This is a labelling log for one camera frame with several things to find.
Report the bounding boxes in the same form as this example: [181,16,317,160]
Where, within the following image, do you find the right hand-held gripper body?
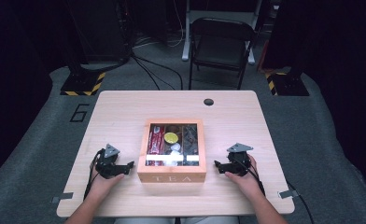
[226,142,254,177]

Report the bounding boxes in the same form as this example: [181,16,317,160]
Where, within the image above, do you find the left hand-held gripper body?
[94,143,123,180]

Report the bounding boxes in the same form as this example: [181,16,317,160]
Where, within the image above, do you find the wooden tea box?
[136,118,207,184]

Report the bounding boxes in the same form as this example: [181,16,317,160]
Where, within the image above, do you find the yellow coffee capsule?
[163,132,179,145]

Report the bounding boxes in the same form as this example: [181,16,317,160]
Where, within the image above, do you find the person's right hand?
[224,153,266,201]

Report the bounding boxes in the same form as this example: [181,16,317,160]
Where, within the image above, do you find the person's left hand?
[89,167,125,201]

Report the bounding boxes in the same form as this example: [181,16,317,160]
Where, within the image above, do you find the red stick packet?
[155,124,166,155]
[147,124,158,155]

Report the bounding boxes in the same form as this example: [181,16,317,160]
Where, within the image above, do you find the grey tape strip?
[277,189,300,200]
[50,191,75,205]

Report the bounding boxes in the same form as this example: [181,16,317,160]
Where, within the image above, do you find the black stand with striped base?
[264,62,310,97]
[59,0,107,97]

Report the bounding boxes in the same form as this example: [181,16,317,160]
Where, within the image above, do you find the black folding chair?
[188,17,257,91]

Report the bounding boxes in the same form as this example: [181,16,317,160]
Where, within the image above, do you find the dark computer cabinet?
[72,0,131,64]

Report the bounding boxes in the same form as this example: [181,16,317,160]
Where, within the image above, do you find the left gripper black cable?
[82,148,106,201]

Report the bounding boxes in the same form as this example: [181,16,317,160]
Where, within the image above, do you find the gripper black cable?
[233,155,315,224]
[82,148,106,201]

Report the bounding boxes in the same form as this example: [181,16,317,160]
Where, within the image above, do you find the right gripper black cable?
[233,155,315,224]

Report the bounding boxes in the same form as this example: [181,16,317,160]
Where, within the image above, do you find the black floor cables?
[130,53,184,91]

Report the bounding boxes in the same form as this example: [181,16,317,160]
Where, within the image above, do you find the white floor cables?
[133,0,186,49]

